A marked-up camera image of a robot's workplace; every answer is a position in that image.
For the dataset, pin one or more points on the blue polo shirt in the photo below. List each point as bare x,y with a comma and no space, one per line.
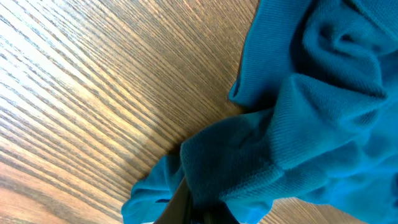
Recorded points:
319,80

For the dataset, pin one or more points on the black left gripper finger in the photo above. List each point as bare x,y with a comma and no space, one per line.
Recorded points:
179,209

